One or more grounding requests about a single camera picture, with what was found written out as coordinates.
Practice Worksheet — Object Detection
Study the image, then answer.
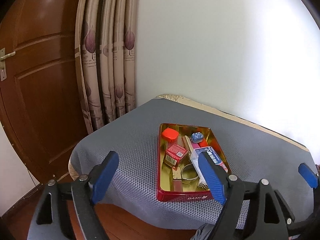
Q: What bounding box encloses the red square plastic case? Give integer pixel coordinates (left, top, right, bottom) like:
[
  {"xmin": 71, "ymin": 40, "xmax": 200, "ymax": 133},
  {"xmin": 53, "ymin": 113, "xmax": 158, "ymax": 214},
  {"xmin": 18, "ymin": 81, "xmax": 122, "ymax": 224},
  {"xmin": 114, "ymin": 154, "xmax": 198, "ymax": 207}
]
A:
[{"xmin": 161, "ymin": 127, "xmax": 179, "ymax": 143}]

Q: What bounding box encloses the metal door handle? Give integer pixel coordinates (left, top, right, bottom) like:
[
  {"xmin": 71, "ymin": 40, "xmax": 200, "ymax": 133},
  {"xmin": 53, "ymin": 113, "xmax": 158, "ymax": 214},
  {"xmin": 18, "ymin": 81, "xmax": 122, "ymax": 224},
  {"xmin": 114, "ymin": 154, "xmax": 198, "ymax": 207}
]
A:
[{"xmin": 0, "ymin": 48, "xmax": 16, "ymax": 81}]

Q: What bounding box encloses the beige patterned curtain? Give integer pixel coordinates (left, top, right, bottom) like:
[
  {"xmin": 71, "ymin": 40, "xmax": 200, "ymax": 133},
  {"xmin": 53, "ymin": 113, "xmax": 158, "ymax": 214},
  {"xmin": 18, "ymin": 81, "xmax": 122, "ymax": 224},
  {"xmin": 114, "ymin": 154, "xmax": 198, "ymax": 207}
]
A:
[{"xmin": 75, "ymin": 0, "xmax": 138, "ymax": 133}]

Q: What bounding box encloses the grey mesh table mat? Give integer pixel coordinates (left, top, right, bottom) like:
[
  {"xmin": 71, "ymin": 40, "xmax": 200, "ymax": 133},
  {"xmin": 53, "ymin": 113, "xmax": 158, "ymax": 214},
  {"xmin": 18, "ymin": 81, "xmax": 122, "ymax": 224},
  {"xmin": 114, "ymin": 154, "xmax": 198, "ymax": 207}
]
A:
[{"xmin": 71, "ymin": 98, "xmax": 316, "ymax": 229}]

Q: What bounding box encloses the white cube block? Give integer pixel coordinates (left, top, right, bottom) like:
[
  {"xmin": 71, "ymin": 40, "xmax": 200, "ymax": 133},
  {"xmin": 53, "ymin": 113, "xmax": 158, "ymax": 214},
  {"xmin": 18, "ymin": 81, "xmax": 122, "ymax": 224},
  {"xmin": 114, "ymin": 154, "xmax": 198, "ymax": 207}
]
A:
[{"xmin": 197, "ymin": 180, "xmax": 209, "ymax": 191}]

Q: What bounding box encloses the red toffee tin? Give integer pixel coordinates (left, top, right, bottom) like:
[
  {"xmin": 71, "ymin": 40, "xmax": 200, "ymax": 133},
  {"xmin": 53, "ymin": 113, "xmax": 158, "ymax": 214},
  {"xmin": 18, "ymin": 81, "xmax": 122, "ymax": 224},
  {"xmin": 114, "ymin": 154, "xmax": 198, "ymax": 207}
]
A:
[{"xmin": 156, "ymin": 123, "xmax": 231, "ymax": 202}]

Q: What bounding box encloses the silver metal clip opener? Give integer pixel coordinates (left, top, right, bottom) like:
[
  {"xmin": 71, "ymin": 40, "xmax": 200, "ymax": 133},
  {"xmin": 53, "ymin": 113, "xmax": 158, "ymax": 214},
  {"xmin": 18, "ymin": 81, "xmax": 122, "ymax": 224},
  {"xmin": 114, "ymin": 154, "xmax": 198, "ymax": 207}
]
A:
[{"xmin": 181, "ymin": 163, "xmax": 199, "ymax": 184}]

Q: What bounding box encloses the maroon gold lipstick tube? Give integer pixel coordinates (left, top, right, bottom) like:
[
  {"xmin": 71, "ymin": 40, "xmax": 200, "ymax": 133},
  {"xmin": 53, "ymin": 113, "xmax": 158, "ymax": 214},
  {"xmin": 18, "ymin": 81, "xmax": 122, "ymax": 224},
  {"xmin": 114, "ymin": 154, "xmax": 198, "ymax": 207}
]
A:
[{"xmin": 182, "ymin": 135, "xmax": 194, "ymax": 155}]

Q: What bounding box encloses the blue round tally counter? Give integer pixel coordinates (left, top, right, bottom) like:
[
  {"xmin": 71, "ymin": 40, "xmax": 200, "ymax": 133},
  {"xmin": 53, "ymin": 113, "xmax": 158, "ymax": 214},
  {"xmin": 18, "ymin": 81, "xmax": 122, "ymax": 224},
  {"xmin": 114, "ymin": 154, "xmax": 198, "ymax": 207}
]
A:
[{"xmin": 190, "ymin": 132, "xmax": 204, "ymax": 144}]

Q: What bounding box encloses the red small carton box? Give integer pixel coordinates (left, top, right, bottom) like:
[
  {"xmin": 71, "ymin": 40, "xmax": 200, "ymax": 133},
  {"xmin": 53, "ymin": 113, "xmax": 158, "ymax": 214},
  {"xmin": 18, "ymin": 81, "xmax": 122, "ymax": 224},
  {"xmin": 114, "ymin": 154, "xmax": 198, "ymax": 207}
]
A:
[{"xmin": 163, "ymin": 144, "xmax": 189, "ymax": 167}]

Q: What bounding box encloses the brown wooden door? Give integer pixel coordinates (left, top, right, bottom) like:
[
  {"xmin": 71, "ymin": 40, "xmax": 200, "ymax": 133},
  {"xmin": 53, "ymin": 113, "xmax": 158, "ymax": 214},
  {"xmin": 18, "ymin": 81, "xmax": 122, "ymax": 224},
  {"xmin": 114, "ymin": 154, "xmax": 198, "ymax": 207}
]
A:
[{"xmin": 1, "ymin": 0, "xmax": 87, "ymax": 183}]

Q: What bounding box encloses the clear plastic floss box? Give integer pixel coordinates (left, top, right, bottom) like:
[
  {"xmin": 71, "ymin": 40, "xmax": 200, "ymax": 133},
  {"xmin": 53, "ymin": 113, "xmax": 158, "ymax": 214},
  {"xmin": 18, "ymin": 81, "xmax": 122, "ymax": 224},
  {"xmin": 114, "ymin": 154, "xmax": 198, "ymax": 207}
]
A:
[{"xmin": 190, "ymin": 146, "xmax": 228, "ymax": 183}]

